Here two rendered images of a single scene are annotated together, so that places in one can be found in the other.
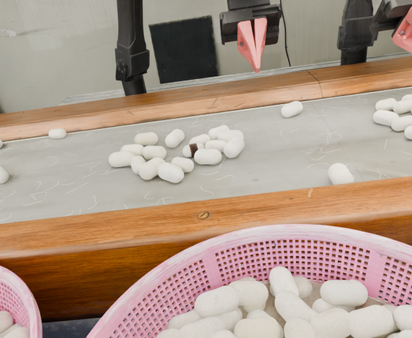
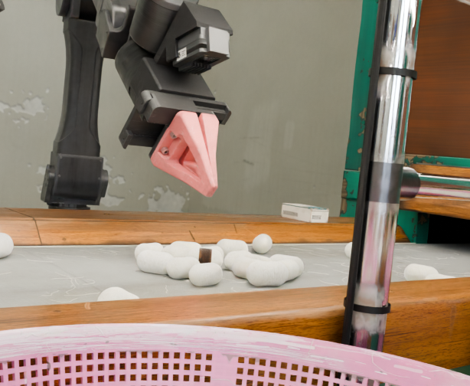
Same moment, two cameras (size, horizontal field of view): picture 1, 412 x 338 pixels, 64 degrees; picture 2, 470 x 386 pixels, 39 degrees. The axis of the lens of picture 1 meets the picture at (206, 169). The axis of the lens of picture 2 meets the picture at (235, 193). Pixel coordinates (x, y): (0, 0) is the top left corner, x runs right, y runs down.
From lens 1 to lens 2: 0.14 m
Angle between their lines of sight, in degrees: 49
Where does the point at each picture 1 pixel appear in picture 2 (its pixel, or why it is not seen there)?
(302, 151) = (34, 294)
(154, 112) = not seen: outside the picture
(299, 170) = not seen: hidden behind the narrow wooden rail
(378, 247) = (223, 345)
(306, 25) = not seen: outside the picture
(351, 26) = (67, 166)
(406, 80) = (164, 234)
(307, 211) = (95, 321)
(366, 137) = (135, 282)
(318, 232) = (128, 334)
